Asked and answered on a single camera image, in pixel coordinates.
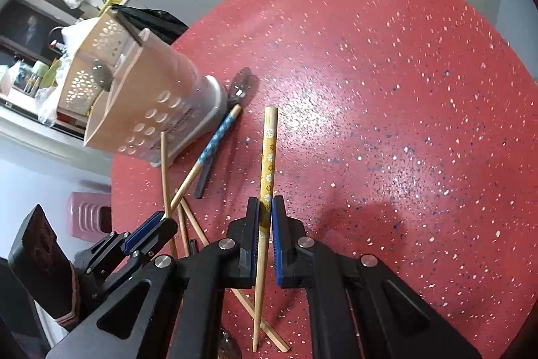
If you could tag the beige perforated storage cart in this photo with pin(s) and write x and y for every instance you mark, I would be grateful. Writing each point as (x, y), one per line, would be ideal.
(80, 83)

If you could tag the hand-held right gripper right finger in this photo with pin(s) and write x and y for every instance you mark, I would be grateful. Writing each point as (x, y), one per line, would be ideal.
(277, 243)

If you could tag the yellow patterned chopstick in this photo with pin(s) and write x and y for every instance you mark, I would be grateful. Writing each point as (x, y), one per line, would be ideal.
(268, 157)

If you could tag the dark chopstick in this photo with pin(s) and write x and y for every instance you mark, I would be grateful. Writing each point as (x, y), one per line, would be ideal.
(193, 247)

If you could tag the blue patterned chopstick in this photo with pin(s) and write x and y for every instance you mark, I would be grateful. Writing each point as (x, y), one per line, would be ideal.
(216, 140)

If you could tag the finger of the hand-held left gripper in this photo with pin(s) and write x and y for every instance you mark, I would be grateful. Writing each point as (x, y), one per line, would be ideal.
(103, 258)
(147, 235)

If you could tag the beige pink utensil holder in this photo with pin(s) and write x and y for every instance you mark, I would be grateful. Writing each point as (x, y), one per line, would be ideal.
(168, 90)

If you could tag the pink plastic stool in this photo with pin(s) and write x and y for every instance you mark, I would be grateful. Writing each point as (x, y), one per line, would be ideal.
(86, 214)

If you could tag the crumpled clear plastic bags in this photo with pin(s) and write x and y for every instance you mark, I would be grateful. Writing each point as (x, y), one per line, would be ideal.
(48, 106)

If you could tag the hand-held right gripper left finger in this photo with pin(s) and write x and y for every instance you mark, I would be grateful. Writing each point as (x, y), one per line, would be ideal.
(253, 235)

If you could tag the plain wooden chopstick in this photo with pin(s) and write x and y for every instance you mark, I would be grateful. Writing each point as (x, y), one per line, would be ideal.
(165, 174)
(183, 233)
(269, 331)

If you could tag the black garbage bag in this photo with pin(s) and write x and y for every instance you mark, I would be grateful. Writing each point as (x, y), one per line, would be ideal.
(162, 22)

